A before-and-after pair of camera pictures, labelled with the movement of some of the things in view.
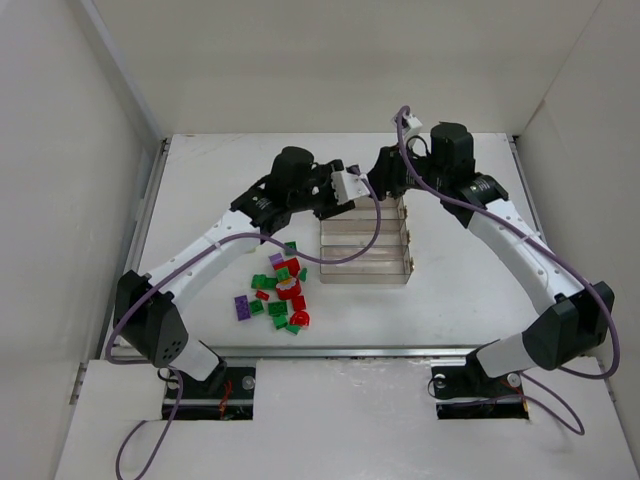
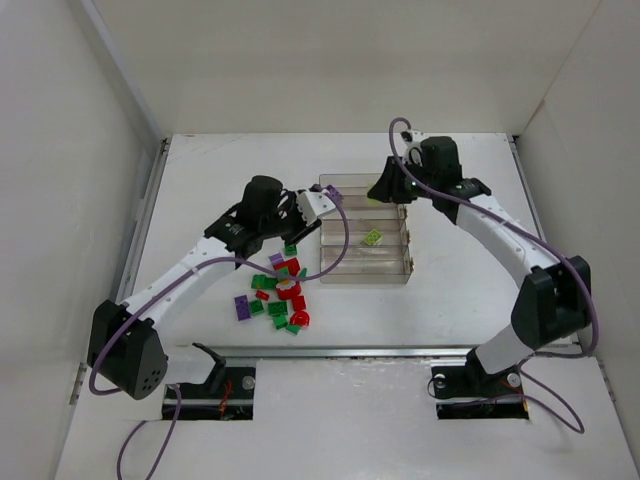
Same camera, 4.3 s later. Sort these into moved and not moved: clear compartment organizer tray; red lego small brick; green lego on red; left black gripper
Moved: left black gripper
Not moved: clear compartment organizer tray; green lego on red; red lego small brick
